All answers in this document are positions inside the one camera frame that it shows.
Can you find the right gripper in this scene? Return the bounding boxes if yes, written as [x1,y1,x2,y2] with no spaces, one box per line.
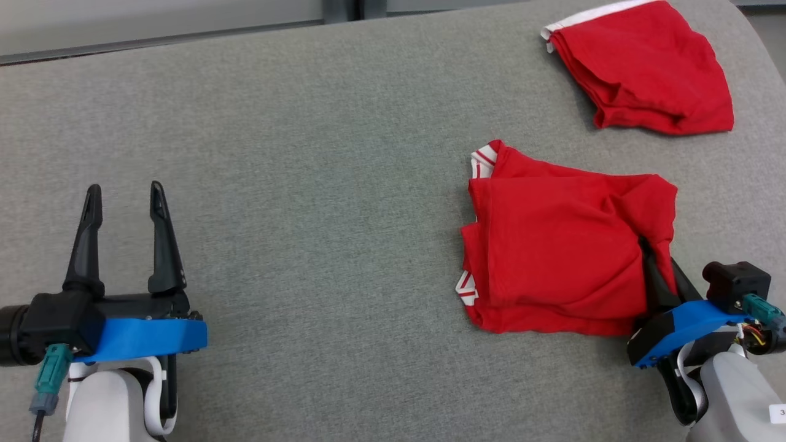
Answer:
[626,236,750,370]

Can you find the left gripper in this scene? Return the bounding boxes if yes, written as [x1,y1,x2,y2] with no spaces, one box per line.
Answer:
[62,180,209,363]

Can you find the red shirt white stripes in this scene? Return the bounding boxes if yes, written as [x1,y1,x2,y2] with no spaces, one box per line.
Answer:
[455,139,679,338]

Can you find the red shorts white trim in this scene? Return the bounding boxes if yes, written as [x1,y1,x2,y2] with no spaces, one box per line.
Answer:
[540,0,735,136]

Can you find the teal right camera cable connector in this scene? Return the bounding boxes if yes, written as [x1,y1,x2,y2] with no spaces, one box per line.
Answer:
[741,293,786,339]

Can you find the teal camera cable connector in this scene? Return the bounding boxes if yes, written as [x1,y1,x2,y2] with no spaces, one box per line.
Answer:
[741,293,786,339]
[29,343,74,442]

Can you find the teal left camera cable connector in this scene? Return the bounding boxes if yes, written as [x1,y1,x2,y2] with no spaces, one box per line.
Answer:
[29,343,74,442]

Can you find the grey partition base rail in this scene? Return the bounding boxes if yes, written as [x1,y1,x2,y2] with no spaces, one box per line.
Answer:
[0,18,326,67]

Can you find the grey aluminium double partition post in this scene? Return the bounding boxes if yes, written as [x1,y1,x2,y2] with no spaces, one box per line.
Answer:
[322,0,389,25]

